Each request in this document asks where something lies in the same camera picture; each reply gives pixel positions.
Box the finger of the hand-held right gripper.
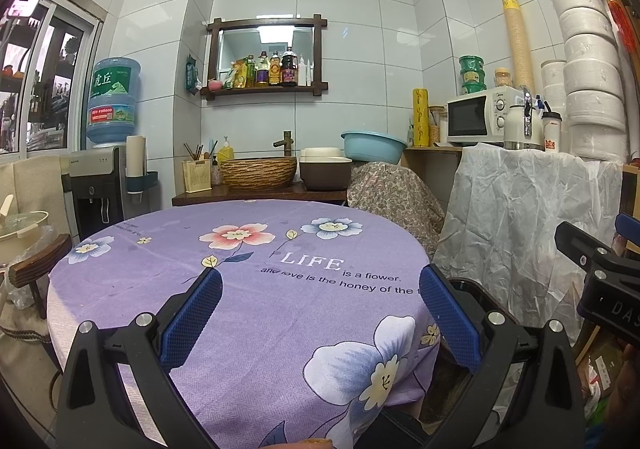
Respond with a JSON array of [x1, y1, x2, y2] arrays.
[[554, 221, 626, 280], [616, 213, 640, 247]]

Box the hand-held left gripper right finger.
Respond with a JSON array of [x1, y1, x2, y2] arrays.
[[419, 263, 586, 449]]

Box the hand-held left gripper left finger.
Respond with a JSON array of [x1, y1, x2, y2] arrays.
[[56, 267, 224, 449]]

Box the purple floral tablecloth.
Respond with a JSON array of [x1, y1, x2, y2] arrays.
[[46, 199, 441, 449]]

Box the cardboard box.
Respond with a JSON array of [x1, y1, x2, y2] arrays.
[[572, 324, 626, 410]]

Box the white plastic sheet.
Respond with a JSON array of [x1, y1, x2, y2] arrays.
[[431, 142, 626, 345]]

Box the white tumbler red print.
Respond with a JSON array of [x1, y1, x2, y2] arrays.
[[541, 101, 562, 153]]

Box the cream kettle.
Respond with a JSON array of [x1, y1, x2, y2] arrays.
[[502, 89, 545, 151]]

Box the floral cloth cover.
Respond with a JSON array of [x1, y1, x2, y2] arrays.
[[347, 163, 446, 257]]

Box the wooden counter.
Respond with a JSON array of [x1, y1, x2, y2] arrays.
[[171, 183, 348, 207]]

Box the beige chopstick holder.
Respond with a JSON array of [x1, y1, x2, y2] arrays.
[[181, 160, 211, 193]]

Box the teal cup holder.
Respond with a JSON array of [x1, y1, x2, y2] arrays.
[[126, 170, 160, 194]]

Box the woven basket sink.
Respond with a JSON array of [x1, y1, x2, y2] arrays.
[[220, 157, 298, 190]]

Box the wooden stool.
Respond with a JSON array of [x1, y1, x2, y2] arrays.
[[9, 233, 73, 320]]

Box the stack of small white containers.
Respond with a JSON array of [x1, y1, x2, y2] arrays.
[[541, 60, 568, 120]]

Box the water dispenser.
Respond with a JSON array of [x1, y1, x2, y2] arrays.
[[67, 145, 128, 240]]

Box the wooden side table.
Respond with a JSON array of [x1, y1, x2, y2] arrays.
[[401, 143, 463, 190]]

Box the stack of large white containers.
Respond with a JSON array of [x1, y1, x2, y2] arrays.
[[542, 0, 628, 162]]

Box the white microwave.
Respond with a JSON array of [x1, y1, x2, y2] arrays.
[[446, 88, 523, 146]]

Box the paper towel roll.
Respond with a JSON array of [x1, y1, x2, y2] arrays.
[[126, 135, 147, 177]]

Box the glass jar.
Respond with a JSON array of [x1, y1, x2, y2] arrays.
[[429, 106, 447, 144]]

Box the light blue basin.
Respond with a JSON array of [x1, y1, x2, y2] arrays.
[[341, 130, 408, 164]]

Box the brown basin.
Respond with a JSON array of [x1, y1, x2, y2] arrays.
[[299, 161, 353, 190]]

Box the beige cooking pot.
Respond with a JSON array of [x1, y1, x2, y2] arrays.
[[0, 194, 51, 265]]

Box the yellow roll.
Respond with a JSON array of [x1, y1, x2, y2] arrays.
[[412, 88, 431, 147]]

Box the bamboo faucet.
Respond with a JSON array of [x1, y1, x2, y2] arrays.
[[273, 130, 296, 158]]

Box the cream container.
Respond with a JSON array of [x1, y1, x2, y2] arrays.
[[300, 147, 346, 164]]

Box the beige cloth cover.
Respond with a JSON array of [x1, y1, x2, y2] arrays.
[[0, 156, 76, 380]]

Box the tall stack of paper cups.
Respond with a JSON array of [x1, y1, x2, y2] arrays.
[[501, 0, 536, 90]]

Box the red hanging ornament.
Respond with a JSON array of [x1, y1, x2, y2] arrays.
[[595, 0, 640, 60]]

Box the blue water jug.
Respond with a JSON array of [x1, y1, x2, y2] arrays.
[[86, 56, 142, 147]]

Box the yellow green packet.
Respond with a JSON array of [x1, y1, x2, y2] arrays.
[[227, 56, 251, 88]]

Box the dark sauce bottle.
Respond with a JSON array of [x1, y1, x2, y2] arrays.
[[280, 47, 299, 86]]

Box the window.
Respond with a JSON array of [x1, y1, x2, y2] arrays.
[[0, 0, 106, 154]]

